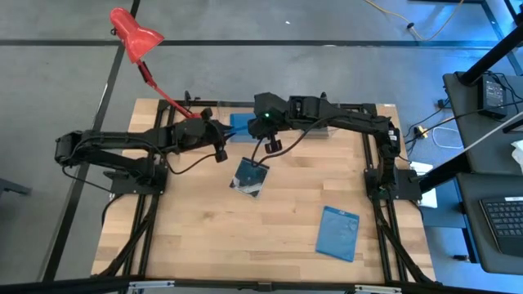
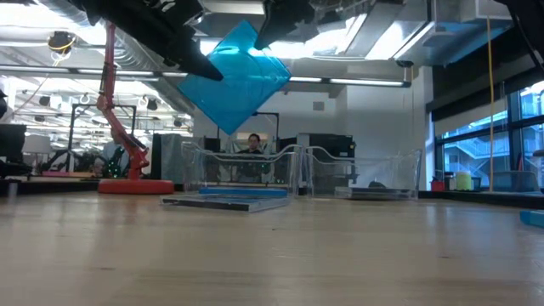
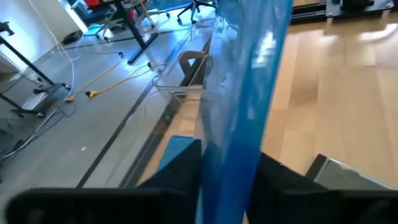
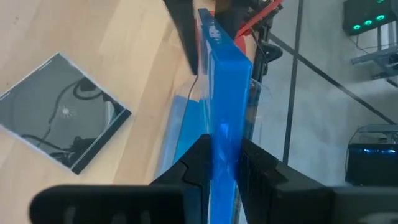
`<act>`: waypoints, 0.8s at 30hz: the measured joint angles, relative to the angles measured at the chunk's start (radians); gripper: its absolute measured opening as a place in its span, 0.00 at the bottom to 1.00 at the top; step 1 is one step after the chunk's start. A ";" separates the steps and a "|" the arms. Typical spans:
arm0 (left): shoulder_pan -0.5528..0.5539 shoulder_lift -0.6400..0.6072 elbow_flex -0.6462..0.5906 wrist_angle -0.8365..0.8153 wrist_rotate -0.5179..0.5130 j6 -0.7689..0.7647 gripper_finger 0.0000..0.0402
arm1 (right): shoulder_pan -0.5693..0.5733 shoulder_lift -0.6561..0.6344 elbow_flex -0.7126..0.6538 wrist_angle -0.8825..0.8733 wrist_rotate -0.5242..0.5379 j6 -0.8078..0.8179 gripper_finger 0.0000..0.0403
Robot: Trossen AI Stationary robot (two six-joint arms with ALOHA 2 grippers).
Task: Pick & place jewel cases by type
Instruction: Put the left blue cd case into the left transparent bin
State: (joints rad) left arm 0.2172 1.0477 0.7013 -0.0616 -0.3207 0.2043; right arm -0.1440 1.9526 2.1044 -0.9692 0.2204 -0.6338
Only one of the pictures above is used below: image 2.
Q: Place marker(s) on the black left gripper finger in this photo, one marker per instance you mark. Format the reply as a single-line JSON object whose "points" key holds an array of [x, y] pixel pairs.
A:
{"points": [[191, 64]]}

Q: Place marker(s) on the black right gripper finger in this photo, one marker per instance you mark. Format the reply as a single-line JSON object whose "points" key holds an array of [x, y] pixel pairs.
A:
{"points": [[276, 27]]}

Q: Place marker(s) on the blue jewel case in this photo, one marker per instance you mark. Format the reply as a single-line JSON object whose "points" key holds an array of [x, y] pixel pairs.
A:
{"points": [[242, 192], [238, 93], [533, 219]]}

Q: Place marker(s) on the grey covered panel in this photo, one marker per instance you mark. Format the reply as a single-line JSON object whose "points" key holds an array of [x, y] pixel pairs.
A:
{"points": [[168, 157]]}

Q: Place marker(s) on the person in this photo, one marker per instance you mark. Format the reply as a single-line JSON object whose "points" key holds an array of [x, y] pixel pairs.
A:
{"points": [[112, 153], [254, 141]]}

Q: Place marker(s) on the ceiling light strip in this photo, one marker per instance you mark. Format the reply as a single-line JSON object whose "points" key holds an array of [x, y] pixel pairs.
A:
{"points": [[365, 81]]}

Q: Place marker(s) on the black cabinet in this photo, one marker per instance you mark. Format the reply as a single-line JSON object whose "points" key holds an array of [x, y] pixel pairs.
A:
{"points": [[327, 144]]}

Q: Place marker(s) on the red articulated desk lamp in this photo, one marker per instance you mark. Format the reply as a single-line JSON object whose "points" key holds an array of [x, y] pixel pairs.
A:
{"points": [[136, 187]]}

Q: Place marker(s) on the clear acrylic bin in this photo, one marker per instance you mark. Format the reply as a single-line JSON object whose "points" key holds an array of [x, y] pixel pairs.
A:
{"points": [[414, 170], [293, 170]]}

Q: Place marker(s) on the black monitor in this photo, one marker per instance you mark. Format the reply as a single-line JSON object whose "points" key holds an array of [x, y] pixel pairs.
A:
{"points": [[13, 140]]}

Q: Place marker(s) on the red container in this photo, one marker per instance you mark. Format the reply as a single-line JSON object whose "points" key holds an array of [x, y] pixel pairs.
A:
{"points": [[437, 186]]}

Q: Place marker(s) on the white cylinder container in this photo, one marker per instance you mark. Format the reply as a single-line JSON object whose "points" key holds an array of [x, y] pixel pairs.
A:
{"points": [[449, 183]]}

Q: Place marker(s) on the yellow-green container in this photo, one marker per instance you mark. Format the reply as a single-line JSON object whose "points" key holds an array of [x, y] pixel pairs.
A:
{"points": [[463, 182]]}

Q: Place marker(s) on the black portal frame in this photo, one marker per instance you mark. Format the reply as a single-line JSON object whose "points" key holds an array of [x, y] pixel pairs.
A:
{"points": [[85, 105], [277, 127]]}

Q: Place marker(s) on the black table edge rail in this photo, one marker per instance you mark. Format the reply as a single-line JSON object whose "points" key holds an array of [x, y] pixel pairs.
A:
{"points": [[467, 196]]}

